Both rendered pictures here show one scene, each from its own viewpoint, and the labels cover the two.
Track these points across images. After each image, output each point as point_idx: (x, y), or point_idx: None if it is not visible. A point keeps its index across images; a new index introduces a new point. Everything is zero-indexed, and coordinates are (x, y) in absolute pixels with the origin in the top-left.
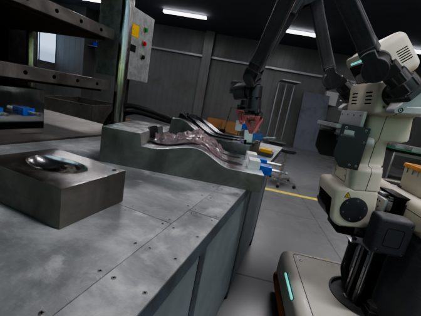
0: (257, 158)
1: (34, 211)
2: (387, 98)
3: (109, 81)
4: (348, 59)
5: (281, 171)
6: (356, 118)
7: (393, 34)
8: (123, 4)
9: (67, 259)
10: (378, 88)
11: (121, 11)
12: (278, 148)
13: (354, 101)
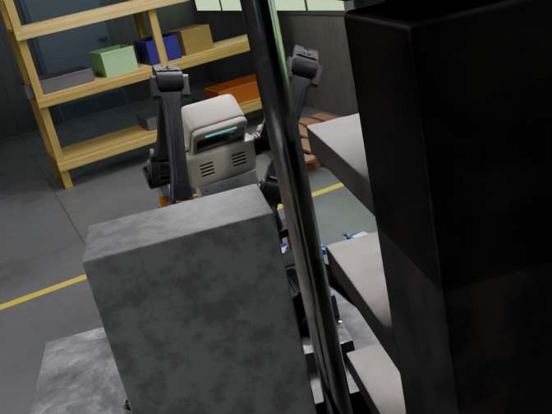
0: (355, 235)
1: None
2: (264, 149)
3: (347, 352)
4: (201, 132)
5: (346, 233)
6: (246, 180)
7: (230, 98)
8: (309, 182)
9: None
10: (252, 145)
11: (310, 200)
12: (74, 338)
13: (208, 172)
